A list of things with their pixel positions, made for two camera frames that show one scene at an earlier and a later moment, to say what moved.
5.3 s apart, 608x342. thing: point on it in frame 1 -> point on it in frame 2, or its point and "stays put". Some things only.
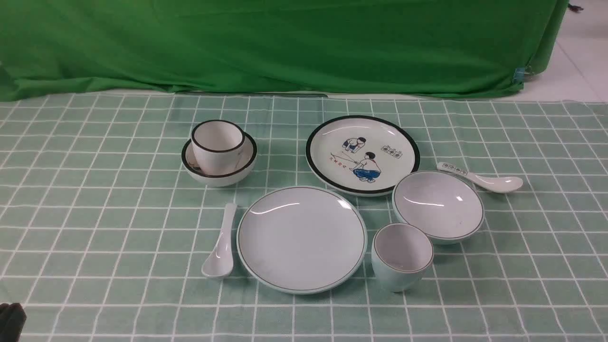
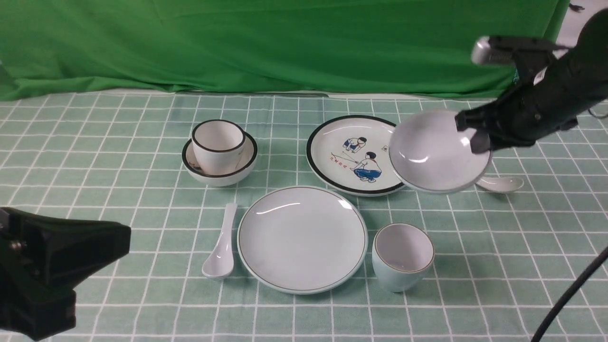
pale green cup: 400,253 stays put
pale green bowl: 446,205 -> 429,154
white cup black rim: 217,145 stays put
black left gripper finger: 12,318 -> 42,260
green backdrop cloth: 409,48 stays put
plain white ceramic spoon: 219,263 stays put
